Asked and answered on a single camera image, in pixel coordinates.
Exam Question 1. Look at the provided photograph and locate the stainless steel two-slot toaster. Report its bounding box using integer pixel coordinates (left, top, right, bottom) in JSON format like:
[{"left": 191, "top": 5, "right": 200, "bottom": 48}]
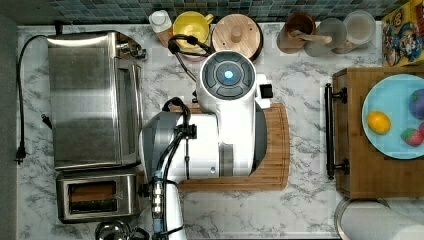
[{"left": 56, "top": 167, "right": 146, "bottom": 224}]

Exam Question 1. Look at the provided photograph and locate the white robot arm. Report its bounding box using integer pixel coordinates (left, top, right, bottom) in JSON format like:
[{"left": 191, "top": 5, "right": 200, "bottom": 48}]
[{"left": 139, "top": 50, "right": 267, "bottom": 240}]

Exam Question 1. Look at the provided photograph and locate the stainless steel toaster oven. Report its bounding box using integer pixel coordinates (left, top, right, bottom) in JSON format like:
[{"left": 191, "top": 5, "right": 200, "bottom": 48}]
[{"left": 47, "top": 30, "right": 144, "bottom": 171}]

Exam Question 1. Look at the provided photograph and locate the toast slice in toaster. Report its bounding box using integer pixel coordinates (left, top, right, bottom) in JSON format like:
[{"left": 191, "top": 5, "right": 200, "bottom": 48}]
[{"left": 69, "top": 181, "right": 116, "bottom": 202}]

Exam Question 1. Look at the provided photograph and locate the bamboo cutting board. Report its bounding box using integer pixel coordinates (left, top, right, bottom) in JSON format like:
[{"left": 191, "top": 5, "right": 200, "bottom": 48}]
[{"left": 179, "top": 103, "right": 290, "bottom": 191}]

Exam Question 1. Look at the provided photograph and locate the black pot with wooden lid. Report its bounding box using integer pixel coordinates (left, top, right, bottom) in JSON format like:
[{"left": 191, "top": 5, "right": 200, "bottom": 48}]
[{"left": 211, "top": 14, "right": 263, "bottom": 61}]

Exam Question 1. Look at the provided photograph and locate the yellow mug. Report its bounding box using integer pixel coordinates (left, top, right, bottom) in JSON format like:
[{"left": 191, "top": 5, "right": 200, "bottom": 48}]
[{"left": 173, "top": 11, "right": 214, "bottom": 44}]

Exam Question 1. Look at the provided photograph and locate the brown wooden utensil cup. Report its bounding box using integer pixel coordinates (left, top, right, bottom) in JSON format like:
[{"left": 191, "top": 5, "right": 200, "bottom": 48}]
[{"left": 277, "top": 13, "right": 316, "bottom": 54}]

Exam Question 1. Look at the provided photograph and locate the white capped bottle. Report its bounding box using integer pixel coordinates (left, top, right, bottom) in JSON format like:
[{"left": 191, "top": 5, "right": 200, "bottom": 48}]
[{"left": 149, "top": 10, "right": 173, "bottom": 48}]

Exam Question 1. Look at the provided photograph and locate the wooden spoon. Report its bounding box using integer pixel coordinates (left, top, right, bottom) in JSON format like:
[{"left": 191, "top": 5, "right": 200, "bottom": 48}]
[{"left": 289, "top": 30, "right": 332, "bottom": 44}]

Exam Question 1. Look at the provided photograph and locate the grey lidded canister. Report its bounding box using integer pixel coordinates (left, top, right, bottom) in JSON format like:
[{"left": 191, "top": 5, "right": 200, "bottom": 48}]
[{"left": 304, "top": 18, "right": 347, "bottom": 57}]

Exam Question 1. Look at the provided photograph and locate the shiny metal kettle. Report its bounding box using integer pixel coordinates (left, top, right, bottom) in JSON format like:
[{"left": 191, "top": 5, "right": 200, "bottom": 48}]
[{"left": 95, "top": 220, "right": 150, "bottom": 240}]

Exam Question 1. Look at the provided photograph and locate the yellow lemon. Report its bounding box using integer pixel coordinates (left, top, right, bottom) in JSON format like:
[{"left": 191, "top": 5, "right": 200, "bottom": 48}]
[{"left": 366, "top": 111, "right": 391, "bottom": 134}]

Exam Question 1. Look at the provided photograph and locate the wooden drawer box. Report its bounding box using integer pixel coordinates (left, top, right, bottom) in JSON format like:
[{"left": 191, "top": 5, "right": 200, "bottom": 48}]
[{"left": 326, "top": 67, "right": 424, "bottom": 199}]

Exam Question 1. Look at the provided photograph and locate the clear glass jar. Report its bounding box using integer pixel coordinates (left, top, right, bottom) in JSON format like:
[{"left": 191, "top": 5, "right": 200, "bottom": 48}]
[{"left": 343, "top": 10, "right": 376, "bottom": 45}]

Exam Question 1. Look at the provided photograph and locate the light blue plate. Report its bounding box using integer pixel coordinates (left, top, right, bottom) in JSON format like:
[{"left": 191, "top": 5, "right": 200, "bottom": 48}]
[{"left": 362, "top": 74, "right": 424, "bottom": 159}]

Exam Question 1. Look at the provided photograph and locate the red strawberry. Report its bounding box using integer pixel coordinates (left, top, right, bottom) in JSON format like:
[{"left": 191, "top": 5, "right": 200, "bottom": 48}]
[{"left": 401, "top": 128, "right": 423, "bottom": 147}]

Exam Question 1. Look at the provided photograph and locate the purple plum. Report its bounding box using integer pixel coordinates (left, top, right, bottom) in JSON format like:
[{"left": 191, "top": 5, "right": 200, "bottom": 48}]
[{"left": 409, "top": 89, "right": 424, "bottom": 119}]

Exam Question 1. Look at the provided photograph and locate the colourful cereal box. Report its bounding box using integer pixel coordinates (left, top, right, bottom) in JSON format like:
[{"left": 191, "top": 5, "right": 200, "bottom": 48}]
[{"left": 382, "top": 0, "right": 424, "bottom": 67}]

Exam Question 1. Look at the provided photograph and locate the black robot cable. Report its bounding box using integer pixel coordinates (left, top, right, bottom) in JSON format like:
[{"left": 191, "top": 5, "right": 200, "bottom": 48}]
[{"left": 167, "top": 33, "right": 216, "bottom": 83}]

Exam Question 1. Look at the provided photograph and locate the black drawer handle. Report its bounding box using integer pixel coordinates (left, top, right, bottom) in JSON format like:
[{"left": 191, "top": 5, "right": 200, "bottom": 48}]
[{"left": 324, "top": 83, "right": 349, "bottom": 180}]

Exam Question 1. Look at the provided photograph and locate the black power cord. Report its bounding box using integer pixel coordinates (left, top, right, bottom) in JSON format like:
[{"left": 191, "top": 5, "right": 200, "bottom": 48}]
[{"left": 13, "top": 34, "right": 54, "bottom": 166}]

